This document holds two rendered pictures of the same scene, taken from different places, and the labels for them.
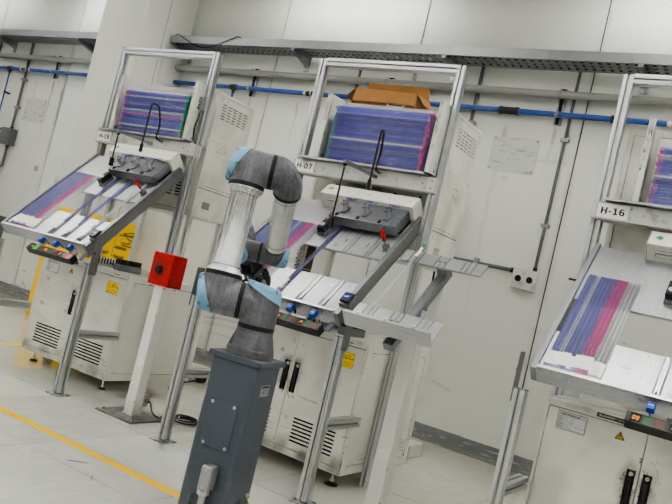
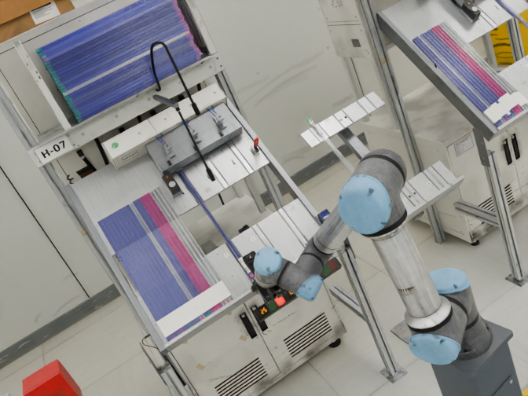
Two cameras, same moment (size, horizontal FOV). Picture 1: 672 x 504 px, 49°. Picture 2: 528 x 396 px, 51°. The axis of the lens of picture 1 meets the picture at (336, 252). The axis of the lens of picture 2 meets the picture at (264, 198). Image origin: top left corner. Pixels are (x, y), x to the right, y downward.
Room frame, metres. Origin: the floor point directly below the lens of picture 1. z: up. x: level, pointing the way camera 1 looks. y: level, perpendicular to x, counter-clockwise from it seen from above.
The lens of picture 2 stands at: (1.80, 1.27, 1.74)
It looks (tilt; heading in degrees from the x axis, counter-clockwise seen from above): 25 degrees down; 313
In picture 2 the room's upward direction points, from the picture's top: 25 degrees counter-clockwise
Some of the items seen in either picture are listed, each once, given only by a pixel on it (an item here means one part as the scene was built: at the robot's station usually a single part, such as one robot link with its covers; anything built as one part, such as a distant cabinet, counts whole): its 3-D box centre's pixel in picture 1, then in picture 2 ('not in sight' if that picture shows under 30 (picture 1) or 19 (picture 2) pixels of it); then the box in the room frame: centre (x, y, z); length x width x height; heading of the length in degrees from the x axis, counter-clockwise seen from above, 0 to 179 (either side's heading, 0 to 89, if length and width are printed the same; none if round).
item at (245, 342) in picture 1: (252, 340); (459, 326); (2.35, 0.19, 0.60); 0.15 x 0.15 x 0.10
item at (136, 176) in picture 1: (109, 260); not in sight; (4.14, 1.22, 0.66); 1.01 x 0.73 x 1.31; 148
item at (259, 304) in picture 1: (259, 303); (449, 296); (2.35, 0.20, 0.72); 0.13 x 0.12 x 0.14; 94
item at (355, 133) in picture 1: (382, 139); (121, 53); (3.40, -0.09, 1.52); 0.51 x 0.13 x 0.27; 58
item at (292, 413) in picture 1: (323, 392); (232, 302); (3.54, -0.10, 0.31); 0.70 x 0.65 x 0.62; 58
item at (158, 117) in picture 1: (146, 215); not in sight; (4.32, 1.12, 0.95); 1.35 x 0.82 x 1.90; 148
